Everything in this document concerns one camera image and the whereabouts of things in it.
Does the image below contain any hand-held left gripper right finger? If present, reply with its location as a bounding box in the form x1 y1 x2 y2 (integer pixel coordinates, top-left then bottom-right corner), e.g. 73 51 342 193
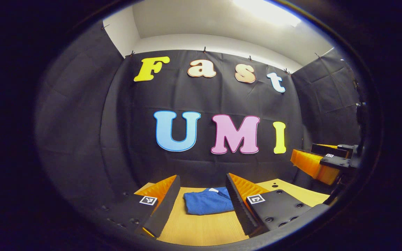
226 173 313 236

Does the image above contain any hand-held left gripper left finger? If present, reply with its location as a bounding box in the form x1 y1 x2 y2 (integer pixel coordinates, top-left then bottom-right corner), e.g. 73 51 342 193
97 175 181 238

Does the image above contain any black backdrop cloth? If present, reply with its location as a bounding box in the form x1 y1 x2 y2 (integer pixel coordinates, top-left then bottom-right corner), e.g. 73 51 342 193
35 21 362 216

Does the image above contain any blue button jacket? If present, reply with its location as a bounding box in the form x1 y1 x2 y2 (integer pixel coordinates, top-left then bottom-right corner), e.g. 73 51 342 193
183 187 236 215

